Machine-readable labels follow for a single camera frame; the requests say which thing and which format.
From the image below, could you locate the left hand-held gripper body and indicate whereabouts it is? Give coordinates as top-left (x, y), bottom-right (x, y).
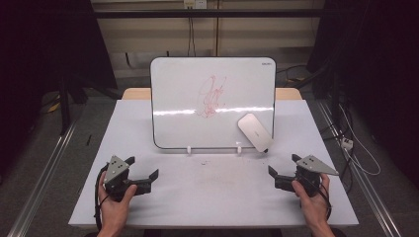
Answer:
top-left (104, 155), bottom-right (133, 202)

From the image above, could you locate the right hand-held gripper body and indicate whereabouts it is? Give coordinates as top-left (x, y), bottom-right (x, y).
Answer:
top-left (293, 154), bottom-right (340, 198)

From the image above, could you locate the white whiteboard eraser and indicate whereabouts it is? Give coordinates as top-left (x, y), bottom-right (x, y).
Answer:
top-left (236, 113), bottom-right (275, 154)

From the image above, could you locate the white whiteboard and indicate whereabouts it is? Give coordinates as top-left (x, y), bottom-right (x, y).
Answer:
top-left (149, 56), bottom-right (278, 151)

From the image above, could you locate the person's right hand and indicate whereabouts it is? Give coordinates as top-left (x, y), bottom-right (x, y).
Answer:
top-left (291, 173), bottom-right (332, 231)

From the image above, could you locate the person's left hand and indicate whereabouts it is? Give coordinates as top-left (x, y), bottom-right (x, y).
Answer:
top-left (97, 171), bottom-right (138, 235)

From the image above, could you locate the white power adapter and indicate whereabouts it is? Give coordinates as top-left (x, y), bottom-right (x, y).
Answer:
top-left (340, 136), bottom-right (355, 151)

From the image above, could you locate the white table mat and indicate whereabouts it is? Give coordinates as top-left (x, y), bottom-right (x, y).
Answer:
top-left (67, 99), bottom-right (360, 229)

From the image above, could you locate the black metal stand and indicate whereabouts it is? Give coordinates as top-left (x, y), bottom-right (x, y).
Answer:
top-left (58, 74), bottom-right (73, 136)

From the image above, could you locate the black curtain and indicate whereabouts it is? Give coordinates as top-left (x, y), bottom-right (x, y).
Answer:
top-left (0, 0), bottom-right (119, 181)
top-left (305, 0), bottom-right (419, 189)

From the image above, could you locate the black horizontal bar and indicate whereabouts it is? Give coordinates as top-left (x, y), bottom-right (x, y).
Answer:
top-left (93, 8), bottom-right (327, 20)

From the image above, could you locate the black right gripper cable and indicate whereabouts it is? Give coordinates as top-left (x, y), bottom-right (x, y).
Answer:
top-left (309, 177), bottom-right (333, 221)

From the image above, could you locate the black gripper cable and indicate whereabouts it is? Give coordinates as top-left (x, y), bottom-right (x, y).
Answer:
top-left (309, 177), bottom-right (333, 221)
top-left (94, 163), bottom-right (111, 232)

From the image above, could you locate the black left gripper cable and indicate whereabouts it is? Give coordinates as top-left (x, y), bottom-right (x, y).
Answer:
top-left (94, 163), bottom-right (111, 232)

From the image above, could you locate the aluminium rail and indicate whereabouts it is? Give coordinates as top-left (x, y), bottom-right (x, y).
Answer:
top-left (314, 99), bottom-right (403, 237)
top-left (7, 119), bottom-right (80, 237)

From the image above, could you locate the white cable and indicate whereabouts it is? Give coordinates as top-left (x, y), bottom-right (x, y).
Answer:
top-left (338, 104), bottom-right (382, 177)

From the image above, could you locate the black floor cable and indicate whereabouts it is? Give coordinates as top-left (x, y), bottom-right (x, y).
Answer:
top-left (276, 63), bottom-right (309, 84)

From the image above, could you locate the black hanging cable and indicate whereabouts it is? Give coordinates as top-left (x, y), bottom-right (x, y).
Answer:
top-left (187, 15), bottom-right (197, 57)

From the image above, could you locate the white wall socket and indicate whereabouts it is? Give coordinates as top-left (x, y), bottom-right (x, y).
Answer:
top-left (183, 0), bottom-right (209, 10)

